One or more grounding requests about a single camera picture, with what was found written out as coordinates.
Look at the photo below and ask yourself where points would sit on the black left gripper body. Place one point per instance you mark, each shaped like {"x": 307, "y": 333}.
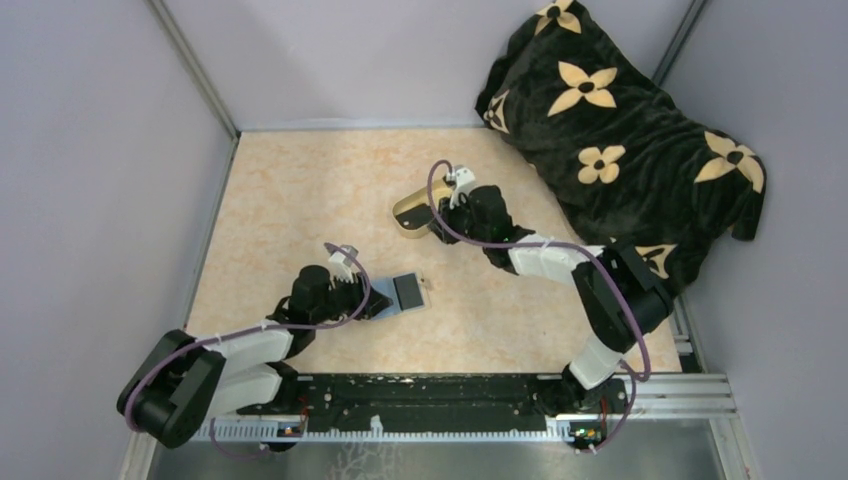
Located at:
{"x": 345, "y": 298}

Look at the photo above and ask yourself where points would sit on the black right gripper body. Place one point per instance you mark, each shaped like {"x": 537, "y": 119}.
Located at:
{"x": 459, "y": 219}

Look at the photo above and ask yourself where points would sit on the black credit card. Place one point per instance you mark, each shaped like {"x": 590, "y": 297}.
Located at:
{"x": 420, "y": 216}
{"x": 408, "y": 292}

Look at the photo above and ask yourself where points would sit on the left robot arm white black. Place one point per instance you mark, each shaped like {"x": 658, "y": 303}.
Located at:
{"x": 186, "y": 380}

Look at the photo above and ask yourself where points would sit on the beige oval tray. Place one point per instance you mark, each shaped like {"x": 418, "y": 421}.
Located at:
{"x": 418, "y": 197}

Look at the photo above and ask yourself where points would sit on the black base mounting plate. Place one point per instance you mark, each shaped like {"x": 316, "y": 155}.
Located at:
{"x": 485, "y": 403}

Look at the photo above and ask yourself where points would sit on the black floral blanket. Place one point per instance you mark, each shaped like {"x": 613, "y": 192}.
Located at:
{"x": 625, "y": 164}

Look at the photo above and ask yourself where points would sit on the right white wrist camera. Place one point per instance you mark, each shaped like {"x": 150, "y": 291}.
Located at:
{"x": 461, "y": 180}

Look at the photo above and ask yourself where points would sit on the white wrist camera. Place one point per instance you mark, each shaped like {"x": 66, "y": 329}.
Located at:
{"x": 341, "y": 261}
{"x": 461, "y": 180}

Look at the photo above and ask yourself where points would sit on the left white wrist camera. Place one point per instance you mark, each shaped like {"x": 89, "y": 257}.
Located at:
{"x": 341, "y": 261}

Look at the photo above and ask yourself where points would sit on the aluminium frame rail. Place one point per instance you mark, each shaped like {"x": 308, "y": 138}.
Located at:
{"x": 663, "y": 397}

